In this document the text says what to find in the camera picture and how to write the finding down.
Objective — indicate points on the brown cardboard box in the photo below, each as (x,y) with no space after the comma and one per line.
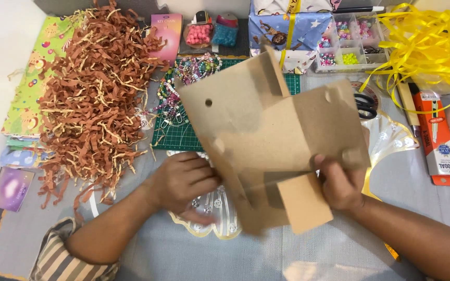
(272,144)

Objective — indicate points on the clear gold-edged plastic wrapper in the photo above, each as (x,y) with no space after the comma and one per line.
(389,144)

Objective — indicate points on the heap of yellow ribbon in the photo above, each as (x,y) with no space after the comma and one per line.
(428,50)

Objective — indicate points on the orange cutter knife box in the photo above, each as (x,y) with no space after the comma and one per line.
(436,136)

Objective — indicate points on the white patterned wrapped gift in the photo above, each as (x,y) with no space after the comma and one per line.
(297,60)

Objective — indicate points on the person's left hand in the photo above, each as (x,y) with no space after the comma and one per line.
(182,181)

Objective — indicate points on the stack of patterned wrapping paper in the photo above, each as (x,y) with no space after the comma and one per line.
(33,89)

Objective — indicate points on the striped sleeve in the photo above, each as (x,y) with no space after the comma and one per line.
(67,255)

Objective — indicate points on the clear bead organizer box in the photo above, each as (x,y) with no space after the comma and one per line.
(350,43)

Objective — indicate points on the person's left fingers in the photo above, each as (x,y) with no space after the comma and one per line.
(201,183)

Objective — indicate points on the heap of brown shredded paper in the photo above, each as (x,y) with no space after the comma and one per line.
(94,101)

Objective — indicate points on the person's right hand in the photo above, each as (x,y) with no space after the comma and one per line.
(340,185)

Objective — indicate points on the bag of pink beads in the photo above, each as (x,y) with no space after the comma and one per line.
(199,34)

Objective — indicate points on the green cutting mat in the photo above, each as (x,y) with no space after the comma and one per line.
(176,134)

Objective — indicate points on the bag of blue beads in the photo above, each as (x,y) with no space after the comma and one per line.
(225,33)

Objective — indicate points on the purple galaxy card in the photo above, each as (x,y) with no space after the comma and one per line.
(10,189)

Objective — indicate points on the black marker pen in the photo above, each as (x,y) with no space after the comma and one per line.
(359,9)

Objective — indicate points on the blue wrapped gift box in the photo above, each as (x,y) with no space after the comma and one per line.
(283,31)

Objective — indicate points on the black scissors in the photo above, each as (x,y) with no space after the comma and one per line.
(365,106)

